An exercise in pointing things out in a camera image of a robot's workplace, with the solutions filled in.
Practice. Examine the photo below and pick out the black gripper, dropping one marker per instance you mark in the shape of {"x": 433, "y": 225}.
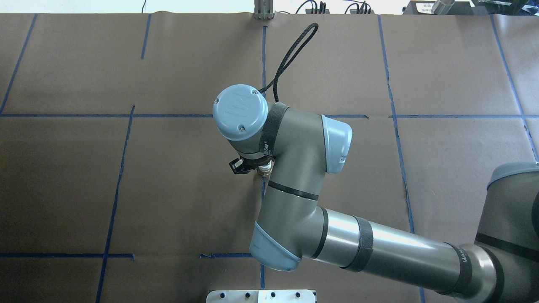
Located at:
{"x": 236, "y": 166}

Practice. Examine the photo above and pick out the white brass PPR valve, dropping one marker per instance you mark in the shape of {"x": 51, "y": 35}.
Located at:
{"x": 265, "y": 170}

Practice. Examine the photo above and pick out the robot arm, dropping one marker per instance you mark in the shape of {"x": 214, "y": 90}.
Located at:
{"x": 469, "y": 238}

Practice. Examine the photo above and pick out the brown paper table cover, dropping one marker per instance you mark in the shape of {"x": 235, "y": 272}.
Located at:
{"x": 153, "y": 158}

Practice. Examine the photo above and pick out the metal cylinder weight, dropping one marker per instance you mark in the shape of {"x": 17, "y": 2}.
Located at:
{"x": 442, "y": 7}

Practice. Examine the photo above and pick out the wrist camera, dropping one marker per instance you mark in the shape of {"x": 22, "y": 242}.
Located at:
{"x": 239, "y": 166}

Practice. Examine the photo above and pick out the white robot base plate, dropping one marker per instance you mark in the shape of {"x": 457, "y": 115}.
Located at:
{"x": 262, "y": 296}

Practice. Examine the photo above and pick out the aluminium frame post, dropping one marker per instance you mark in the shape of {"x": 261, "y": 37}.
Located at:
{"x": 263, "y": 10}

